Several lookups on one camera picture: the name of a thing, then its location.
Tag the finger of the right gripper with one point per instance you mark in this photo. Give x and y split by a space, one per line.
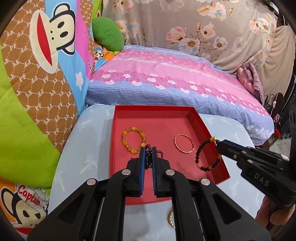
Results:
268 156
231 149

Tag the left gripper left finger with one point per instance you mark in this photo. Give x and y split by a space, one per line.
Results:
96 209

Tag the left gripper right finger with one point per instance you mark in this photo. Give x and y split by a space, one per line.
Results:
201 210

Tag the wide gold cuff bangle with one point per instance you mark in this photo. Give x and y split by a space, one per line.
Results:
170 218

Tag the right hand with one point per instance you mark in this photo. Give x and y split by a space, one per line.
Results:
265 215

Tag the red cardboard tray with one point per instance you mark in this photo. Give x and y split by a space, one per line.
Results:
160 125

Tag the thin gold bangle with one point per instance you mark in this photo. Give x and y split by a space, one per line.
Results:
184 143

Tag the light blue palm tablecloth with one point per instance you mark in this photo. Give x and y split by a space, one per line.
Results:
86 155

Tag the pink folded cloth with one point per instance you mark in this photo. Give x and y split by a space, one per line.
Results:
249 78

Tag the pink and blue pillow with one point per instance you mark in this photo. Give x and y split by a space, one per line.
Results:
154 76

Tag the grey floral blanket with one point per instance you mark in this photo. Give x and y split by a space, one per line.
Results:
229 34

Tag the cartoon monkey quilt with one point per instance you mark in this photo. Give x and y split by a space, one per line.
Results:
47 57

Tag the green cushion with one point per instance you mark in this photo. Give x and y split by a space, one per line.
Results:
107 34

